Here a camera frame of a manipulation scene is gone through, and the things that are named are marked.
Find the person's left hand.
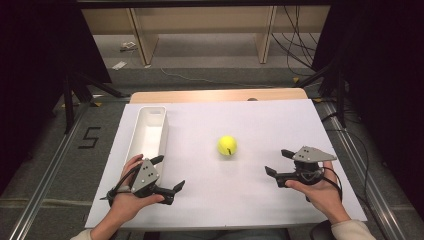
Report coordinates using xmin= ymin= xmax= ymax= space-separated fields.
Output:
xmin=109 ymin=153 xmax=166 ymax=225

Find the light wooden shelf unit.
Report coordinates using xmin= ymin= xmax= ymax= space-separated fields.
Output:
xmin=81 ymin=5 xmax=332 ymax=67

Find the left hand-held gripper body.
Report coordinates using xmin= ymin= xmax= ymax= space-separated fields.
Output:
xmin=130 ymin=158 xmax=168 ymax=200

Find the black curtain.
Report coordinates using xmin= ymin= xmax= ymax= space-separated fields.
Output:
xmin=311 ymin=0 xmax=424 ymax=213
xmin=0 ymin=0 xmax=113 ymax=196

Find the small clutter on floor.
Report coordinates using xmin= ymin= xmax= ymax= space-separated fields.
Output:
xmin=119 ymin=40 xmax=139 ymax=53

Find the yellow tennis ball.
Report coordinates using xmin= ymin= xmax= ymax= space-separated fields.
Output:
xmin=216 ymin=134 xmax=239 ymax=157

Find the black cable bundle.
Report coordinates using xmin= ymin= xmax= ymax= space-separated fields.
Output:
xmin=270 ymin=5 xmax=322 ymax=77

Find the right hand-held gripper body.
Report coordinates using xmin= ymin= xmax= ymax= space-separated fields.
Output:
xmin=292 ymin=145 xmax=338 ymax=187

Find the thin white floor cable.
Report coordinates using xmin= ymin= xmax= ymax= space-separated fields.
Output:
xmin=160 ymin=67 xmax=275 ymax=90

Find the white foam board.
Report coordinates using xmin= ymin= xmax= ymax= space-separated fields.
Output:
xmin=84 ymin=98 xmax=368 ymax=231

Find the aluminium floor rail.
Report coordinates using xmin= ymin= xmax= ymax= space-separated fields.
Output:
xmin=320 ymin=100 xmax=407 ymax=240
xmin=7 ymin=102 xmax=92 ymax=240

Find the left hand-held gripper cable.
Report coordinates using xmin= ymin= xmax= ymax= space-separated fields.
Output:
xmin=99 ymin=163 xmax=143 ymax=203

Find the black floor cable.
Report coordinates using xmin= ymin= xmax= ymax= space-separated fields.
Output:
xmin=323 ymin=112 xmax=372 ymax=202

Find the white plastic bin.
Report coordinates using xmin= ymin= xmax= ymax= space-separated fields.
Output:
xmin=123 ymin=105 xmax=170 ymax=186

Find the black tripod stand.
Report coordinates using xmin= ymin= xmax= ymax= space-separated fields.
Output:
xmin=60 ymin=70 xmax=132 ymax=135
xmin=294 ymin=62 xmax=348 ymax=130

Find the person's right hand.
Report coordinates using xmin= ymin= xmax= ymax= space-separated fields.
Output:
xmin=284 ymin=160 xmax=352 ymax=225

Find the wooden table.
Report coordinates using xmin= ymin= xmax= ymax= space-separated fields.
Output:
xmin=129 ymin=87 xmax=309 ymax=105

